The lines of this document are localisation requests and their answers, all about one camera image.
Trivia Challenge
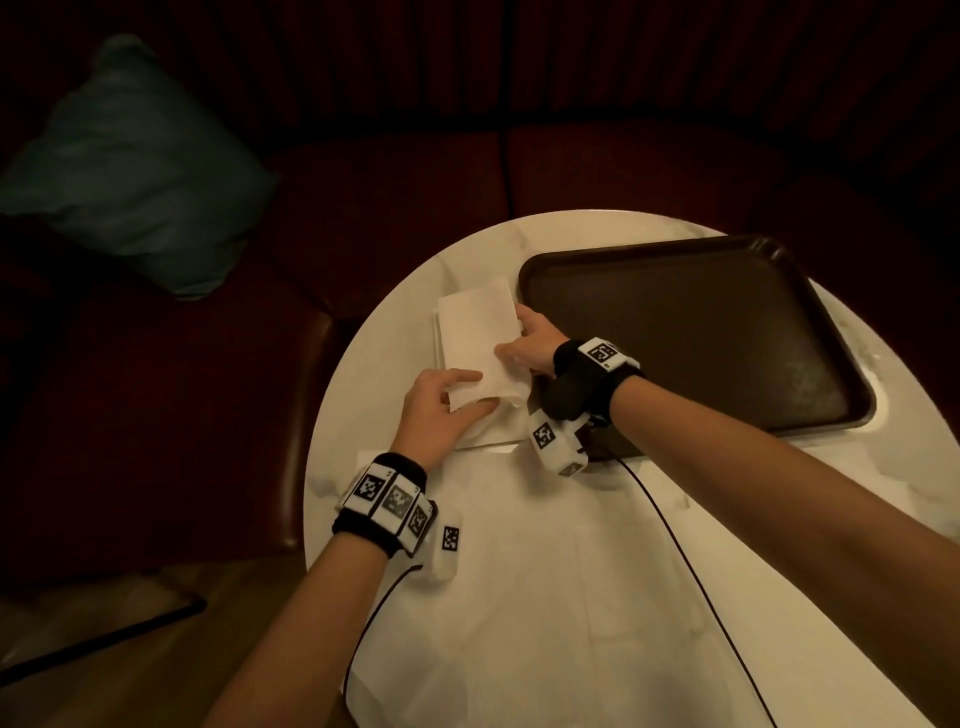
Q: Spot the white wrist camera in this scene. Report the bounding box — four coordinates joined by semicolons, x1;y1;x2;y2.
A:
429;508;465;580
527;407;594;479

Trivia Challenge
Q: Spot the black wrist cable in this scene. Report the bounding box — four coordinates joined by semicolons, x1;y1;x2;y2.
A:
342;562;426;702
588;438;780;728

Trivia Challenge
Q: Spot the large white paper sheet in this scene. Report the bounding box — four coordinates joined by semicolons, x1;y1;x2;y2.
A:
343;441;935;728

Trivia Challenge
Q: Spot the black right wristband with markers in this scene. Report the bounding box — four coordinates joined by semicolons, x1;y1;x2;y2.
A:
541;336;648;427

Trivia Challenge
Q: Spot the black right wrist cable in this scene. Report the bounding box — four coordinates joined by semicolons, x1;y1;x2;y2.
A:
588;438;780;728

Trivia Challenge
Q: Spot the black left wristband with markers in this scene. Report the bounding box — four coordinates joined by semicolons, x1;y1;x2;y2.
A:
331;451;438;561

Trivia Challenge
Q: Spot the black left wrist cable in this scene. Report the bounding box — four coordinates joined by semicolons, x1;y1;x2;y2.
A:
342;562;426;702

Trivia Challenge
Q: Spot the person's left forearm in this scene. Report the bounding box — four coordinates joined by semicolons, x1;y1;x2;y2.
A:
201;528;391;728

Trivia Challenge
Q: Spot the teal cushion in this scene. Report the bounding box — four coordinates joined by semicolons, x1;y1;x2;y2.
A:
0;33;280;303

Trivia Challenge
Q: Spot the person's right hand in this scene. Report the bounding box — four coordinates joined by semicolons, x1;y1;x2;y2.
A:
495;305;573;377

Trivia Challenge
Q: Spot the dark red sofa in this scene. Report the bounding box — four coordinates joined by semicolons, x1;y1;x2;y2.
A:
0;0;960;594

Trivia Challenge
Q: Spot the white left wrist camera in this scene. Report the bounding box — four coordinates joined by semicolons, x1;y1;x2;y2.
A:
429;508;465;580

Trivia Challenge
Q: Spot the flat white napkin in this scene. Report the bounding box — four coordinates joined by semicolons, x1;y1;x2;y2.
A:
432;303;532;452

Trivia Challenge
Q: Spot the dark brown plastic tray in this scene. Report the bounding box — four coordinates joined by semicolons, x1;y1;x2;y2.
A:
516;234;879;462

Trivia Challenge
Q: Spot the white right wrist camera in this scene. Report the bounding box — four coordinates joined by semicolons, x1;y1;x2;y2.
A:
527;407;594;479

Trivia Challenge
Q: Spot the person's left hand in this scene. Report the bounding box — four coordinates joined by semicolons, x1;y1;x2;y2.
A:
389;367;501;460

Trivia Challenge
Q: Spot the white napkin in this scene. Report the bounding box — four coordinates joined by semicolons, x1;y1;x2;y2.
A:
436;278;531;414
432;303;532;452

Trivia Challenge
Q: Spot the black wristband with markers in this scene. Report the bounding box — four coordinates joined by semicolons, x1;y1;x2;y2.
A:
541;336;648;427
331;451;438;561

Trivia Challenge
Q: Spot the person's right forearm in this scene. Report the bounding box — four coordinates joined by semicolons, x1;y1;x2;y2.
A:
609;373;960;717

